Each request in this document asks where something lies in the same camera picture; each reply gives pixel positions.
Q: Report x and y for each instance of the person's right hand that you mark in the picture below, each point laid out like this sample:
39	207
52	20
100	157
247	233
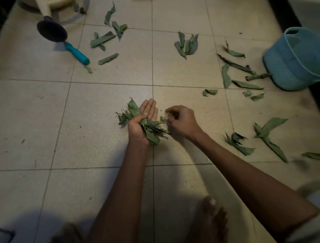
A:
183	124

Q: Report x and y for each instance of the person's right forearm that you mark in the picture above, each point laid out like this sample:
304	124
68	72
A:
255	182

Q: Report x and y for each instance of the person's left forearm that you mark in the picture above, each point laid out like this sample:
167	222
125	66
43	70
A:
120	197

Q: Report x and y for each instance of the person's grey shirt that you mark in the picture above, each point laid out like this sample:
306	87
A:
310	215

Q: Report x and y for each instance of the beige plastic watering can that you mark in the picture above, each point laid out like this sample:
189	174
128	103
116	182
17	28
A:
52	30

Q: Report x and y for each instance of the teal plastic bucket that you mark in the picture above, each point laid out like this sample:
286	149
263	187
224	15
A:
295	62

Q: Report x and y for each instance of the person's left foot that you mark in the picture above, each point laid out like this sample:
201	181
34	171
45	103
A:
66	234

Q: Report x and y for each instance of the grey glove packaging card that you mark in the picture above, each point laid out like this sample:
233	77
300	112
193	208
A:
6	235

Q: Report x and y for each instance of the person's left hand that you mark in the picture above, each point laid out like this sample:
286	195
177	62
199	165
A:
136	130

